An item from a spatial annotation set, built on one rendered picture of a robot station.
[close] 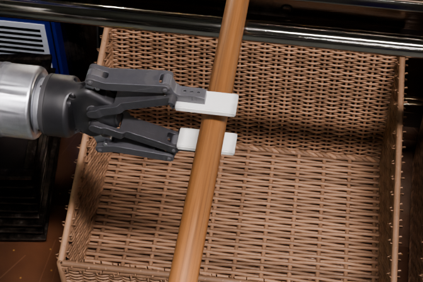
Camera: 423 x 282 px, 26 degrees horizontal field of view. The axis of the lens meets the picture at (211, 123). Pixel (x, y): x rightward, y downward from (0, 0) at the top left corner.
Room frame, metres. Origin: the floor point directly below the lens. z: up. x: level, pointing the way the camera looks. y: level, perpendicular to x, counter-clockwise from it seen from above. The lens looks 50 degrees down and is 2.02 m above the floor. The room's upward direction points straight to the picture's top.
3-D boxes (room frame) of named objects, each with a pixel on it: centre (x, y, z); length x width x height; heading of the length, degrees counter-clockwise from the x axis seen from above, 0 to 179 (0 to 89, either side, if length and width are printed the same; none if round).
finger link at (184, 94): (0.70, 0.03, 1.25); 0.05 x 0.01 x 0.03; 82
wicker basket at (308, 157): (0.98, -0.05, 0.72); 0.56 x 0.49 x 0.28; 83
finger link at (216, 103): (0.69, 0.01, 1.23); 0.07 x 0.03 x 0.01; 82
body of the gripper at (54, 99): (0.72, 0.16, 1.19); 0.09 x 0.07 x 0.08; 82
